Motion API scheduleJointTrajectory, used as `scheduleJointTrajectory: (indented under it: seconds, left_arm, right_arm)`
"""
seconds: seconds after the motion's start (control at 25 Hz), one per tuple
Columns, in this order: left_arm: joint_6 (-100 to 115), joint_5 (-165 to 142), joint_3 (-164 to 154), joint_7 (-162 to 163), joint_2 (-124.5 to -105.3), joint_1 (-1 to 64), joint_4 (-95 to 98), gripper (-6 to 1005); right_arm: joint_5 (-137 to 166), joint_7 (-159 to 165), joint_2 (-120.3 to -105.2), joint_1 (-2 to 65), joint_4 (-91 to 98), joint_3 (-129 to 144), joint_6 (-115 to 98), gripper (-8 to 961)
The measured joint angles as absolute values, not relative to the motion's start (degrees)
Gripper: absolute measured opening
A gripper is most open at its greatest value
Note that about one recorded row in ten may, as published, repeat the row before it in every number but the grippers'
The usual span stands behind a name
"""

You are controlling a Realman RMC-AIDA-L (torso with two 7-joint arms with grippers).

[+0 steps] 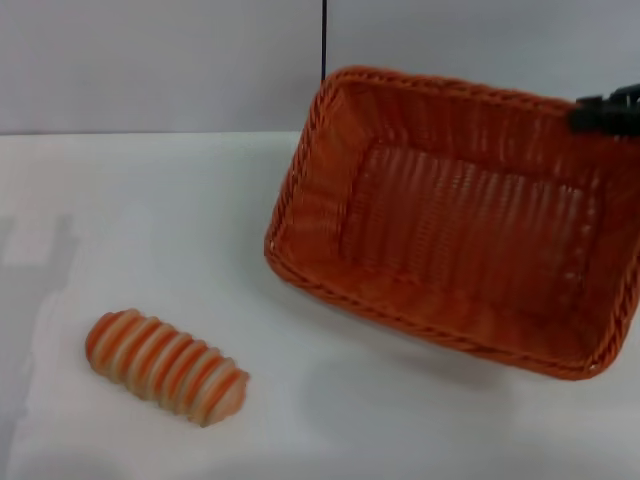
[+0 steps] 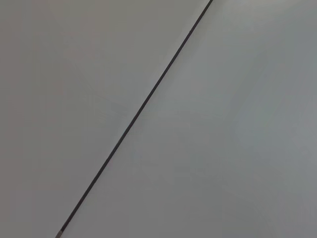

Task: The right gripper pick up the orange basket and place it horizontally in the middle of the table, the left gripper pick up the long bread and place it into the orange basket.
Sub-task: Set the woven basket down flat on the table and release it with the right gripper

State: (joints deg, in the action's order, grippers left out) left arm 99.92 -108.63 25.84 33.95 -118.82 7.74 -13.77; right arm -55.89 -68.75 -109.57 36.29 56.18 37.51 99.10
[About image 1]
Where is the orange white striped bread roll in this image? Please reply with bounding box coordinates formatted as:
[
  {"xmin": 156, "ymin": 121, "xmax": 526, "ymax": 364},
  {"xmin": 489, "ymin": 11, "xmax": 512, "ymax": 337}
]
[{"xmin": 83, "ymin": 307, "xmax": 251, "ymax": 429}]

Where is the orange woven plastic basket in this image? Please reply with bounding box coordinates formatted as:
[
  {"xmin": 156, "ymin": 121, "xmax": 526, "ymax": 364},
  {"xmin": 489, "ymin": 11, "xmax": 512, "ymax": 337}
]
[{"xmin": 263, "ymin": 64, "xmax": 640, "ymax": 382}]

